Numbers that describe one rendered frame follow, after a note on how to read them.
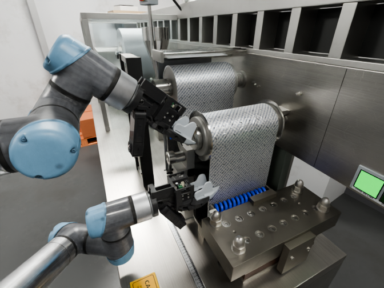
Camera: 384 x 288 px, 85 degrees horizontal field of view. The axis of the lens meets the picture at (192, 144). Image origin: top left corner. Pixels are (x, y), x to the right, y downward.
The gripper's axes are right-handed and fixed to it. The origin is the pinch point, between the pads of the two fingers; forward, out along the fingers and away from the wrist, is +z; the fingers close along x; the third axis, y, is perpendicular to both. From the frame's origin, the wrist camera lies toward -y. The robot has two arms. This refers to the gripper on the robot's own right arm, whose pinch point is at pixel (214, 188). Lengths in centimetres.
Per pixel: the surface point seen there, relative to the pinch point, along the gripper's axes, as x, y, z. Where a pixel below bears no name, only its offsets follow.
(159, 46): 72, 35, 8
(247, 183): -0.3, -2.0, 12.6
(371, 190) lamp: -25.0, 8.3, 29.5
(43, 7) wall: 354, 69, -65
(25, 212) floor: 153, -109, -109
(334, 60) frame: -5.5, 36.0, 30.6
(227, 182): -0.3, 1.0, 4.6
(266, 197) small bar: -6.4, -4.4, 15.7
